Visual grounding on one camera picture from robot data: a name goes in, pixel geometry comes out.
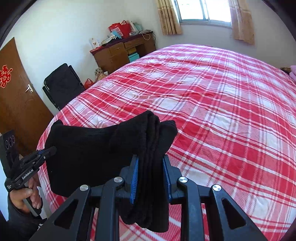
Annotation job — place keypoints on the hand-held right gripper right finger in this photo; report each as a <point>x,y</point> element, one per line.
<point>167,180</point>

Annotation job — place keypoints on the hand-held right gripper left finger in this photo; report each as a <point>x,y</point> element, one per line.
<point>134,180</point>

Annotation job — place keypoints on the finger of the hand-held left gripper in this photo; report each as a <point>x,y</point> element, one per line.
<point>47,151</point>

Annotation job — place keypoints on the black pants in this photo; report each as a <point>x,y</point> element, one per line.
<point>92,153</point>

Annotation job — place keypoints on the person's left forearm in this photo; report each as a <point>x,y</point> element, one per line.
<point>18,222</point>

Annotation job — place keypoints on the person's left hand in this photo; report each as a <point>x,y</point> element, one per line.
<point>35,190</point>

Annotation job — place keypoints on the brown wooden door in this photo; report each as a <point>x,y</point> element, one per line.
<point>20,111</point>

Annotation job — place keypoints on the black chair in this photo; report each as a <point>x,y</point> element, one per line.
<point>62,85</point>

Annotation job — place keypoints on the small red plastic bag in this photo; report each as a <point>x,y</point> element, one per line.
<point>89,83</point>

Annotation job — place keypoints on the red plaid bed sheet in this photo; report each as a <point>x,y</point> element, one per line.
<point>219,115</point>

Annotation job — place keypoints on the red paper door decoration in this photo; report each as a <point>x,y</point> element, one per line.
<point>4,77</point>

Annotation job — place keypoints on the spotted bag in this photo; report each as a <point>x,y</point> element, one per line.
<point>100,74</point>

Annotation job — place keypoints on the brown wooden desk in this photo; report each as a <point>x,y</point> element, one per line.
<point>111,55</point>

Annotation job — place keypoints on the white patterned bag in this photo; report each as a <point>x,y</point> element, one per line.
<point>94,42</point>

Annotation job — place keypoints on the teal boxes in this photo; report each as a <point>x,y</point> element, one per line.
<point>134,57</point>

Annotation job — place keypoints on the large red gift bag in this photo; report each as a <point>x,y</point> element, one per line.
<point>121,29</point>

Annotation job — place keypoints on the light blue paper bag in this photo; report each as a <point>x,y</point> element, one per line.
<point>138,26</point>

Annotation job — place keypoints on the beige patterned curtain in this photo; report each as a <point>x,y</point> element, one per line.
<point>242,20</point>
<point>167,18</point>

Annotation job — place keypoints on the pink folded blanket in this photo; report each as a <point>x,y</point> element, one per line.
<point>293,73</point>

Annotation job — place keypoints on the side wall window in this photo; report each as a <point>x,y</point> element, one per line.
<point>203,11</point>

